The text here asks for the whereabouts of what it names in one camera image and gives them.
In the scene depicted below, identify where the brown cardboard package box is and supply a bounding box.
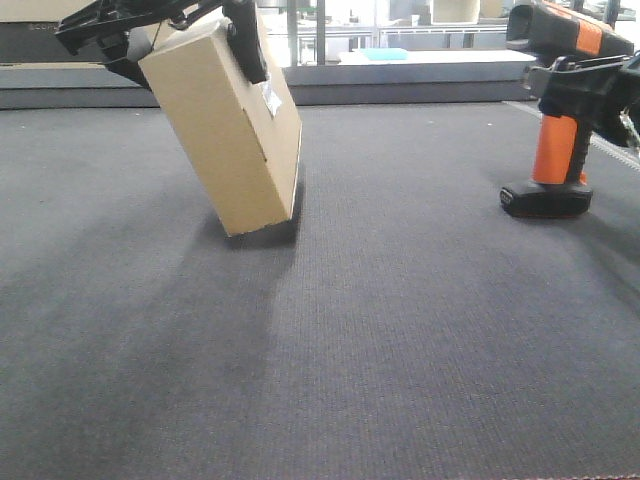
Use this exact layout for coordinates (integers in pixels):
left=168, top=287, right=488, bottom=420
left=139, top=13, right=302, bottom=236

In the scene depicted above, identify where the white barcode label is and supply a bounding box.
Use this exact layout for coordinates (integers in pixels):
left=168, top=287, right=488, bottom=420
left=259, top=79, right=282, bottom=118

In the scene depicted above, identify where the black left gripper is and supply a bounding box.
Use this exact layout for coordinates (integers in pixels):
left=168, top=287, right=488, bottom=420
left=55, top=0, right=267, bottom=91

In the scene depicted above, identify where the grey raised table ledge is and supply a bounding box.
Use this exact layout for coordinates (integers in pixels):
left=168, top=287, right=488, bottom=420
left=1, top=60, right=533, bottom=110

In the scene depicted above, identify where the dark grey table mat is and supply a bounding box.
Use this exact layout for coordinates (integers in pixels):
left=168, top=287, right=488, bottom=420
left=1, top=102, right=639, bottom=479

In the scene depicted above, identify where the orange black barcode scanner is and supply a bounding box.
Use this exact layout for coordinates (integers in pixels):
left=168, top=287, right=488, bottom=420
left=500, top=1, right=639, bottom=218

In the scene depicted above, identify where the black box in stack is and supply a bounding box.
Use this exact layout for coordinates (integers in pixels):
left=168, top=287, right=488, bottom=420
left=1, top=22, right=104, bottom=64

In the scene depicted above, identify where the cyan foam pad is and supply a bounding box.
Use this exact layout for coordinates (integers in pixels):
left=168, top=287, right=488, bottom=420
left=358, top=48, right=409, bottom=63

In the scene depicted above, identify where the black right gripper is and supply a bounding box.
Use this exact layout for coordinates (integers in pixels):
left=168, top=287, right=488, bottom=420
left=525, top=53, right=639, bottom=149

